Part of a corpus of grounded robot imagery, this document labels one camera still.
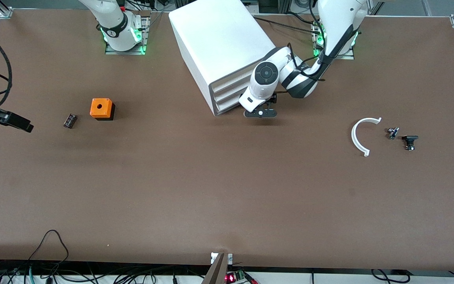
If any thin black looped cable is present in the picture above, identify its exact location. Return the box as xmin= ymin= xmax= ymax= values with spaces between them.
xmin=28 ymin=230 xmax=70 ymax=273

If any white drawer cabinet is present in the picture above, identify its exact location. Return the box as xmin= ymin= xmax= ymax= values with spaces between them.
xmin=169 ymin=0 xmax=279 ymax=116

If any black floor cable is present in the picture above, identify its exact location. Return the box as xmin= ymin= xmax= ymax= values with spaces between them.
xmin=370 ymin=269 xmax=412 ymax=284

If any grey camera post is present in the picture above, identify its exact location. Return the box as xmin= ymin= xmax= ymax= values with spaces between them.
xmin=201 ymin=253 xmax=228 ymax=284

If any black cable bundle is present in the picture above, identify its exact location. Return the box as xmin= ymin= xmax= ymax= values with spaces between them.
xmin=0 ymin=258 xmax=212 ymax=284

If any orange button enclosure box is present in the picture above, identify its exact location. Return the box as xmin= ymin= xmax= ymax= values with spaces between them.
xmin=90 ymin=98 xmax=115 ymax=121

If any black cable on table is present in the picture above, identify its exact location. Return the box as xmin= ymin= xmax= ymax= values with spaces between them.
xmin=253 ymin=16 xmax=319 ymax=33

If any small white bracket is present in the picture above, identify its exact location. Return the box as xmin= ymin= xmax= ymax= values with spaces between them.
xmin=210 ymin=252 xmax=234 ymax=265

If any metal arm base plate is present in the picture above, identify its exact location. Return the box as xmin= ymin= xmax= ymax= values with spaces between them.
xmin=105 ymin=15 xmax=151 ymax=55
xmin=312 ymin=18 xmax=355 ymax=60

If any circuit board with red light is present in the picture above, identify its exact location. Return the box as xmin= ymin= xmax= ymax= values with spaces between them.
xmin=225 ymin=269 xmax=257 ymax=284

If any black push button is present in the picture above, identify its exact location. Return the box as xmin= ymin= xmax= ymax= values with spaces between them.
xmin=402 ymin=135 xmax=419 ymax=151

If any white plastic drawer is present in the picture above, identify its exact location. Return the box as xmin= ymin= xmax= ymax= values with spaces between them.
xmin=214 ymin=93 xmax=244 ymax=113
xmin=210 ymin=64 xmax=258 ymax=94
xmin=212 ymin=80 xmax=252 ymax=104

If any white curved plastic arc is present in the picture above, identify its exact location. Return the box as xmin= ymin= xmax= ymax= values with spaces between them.
xmin=351 ymin=117 xmax=382 ymax=157

